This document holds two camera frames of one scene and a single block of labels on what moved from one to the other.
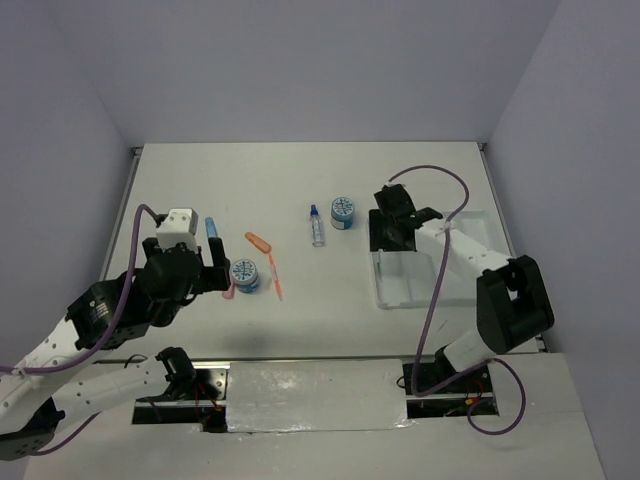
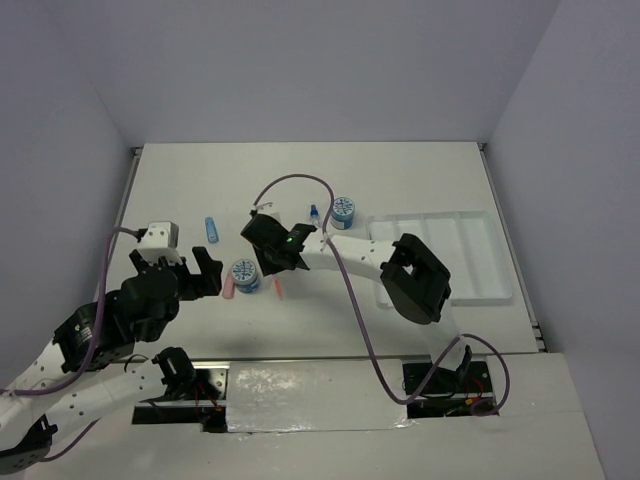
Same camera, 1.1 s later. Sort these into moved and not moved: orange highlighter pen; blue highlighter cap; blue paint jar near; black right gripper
Moved: black right gripper
Not moved: blue highlighter cap; blue paint jar near; orange highlighter pen
